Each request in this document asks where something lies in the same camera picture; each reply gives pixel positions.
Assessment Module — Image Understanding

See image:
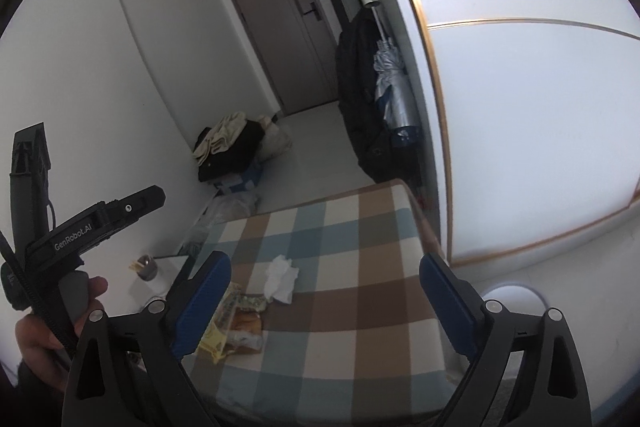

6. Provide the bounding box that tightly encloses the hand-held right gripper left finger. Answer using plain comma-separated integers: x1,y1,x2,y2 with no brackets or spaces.
61,251,232,427

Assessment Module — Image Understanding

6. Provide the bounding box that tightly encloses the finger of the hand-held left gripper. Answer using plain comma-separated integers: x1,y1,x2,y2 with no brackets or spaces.
97,186,167,235
9,122,54,253

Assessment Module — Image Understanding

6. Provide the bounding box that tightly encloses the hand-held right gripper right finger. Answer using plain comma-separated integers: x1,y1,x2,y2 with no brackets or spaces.
419,252,593,427

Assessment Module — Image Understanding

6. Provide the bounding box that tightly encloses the yellow snack wrapper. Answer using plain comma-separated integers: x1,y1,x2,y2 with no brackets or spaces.
197,282,242,364

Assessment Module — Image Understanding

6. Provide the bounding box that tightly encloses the orange snack wrapper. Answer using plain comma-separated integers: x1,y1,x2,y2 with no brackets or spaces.
225,309,264,356

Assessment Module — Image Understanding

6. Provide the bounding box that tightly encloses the green white snack wrapper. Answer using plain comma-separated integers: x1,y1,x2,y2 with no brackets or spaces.
234,292,272,314

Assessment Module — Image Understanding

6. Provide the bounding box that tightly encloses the white tissue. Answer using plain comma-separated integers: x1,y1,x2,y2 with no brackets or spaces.
264,255,300,306

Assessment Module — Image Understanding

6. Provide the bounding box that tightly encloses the person's left hand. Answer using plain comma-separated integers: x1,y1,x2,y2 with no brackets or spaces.
14,276,109,390

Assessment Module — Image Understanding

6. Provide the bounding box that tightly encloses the white bedside table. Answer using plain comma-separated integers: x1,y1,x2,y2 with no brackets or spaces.
127,254,197,309

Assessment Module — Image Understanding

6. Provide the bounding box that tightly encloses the grey cup with sticks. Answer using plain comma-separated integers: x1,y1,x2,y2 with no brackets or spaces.
128,254,157,281

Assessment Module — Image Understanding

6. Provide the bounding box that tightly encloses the clear plastic bag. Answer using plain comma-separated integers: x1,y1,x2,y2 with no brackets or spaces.
181,191,261,255

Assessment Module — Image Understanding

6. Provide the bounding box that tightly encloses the checkered bed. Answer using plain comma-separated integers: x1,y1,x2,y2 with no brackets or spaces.
177,179,471,427

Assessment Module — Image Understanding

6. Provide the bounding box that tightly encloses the beige cloth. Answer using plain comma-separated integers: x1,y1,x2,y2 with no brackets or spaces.
192,111,248,166

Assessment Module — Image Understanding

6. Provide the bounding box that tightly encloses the black clothing pile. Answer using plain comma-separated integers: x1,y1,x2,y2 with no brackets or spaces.
194,119,267,182

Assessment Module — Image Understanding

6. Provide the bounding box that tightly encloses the blue white box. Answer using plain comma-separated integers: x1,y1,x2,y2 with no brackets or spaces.
214,161,264,196

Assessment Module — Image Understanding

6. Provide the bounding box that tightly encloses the white plastic bag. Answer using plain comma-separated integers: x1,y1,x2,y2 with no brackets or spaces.
257,113,294,164

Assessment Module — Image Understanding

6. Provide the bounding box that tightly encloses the white gold-trimmed wardrobe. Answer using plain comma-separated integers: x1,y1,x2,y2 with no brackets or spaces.
356,0,640,269

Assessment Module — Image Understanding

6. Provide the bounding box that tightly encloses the black hanging coat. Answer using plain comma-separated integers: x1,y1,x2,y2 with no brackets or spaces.
334,11,426,184

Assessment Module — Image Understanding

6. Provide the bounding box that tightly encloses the silver folded umbrella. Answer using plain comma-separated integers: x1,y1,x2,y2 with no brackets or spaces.
372,6,424,148

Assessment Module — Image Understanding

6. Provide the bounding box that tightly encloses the grey door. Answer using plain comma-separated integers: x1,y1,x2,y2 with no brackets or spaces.
217,0,342,118

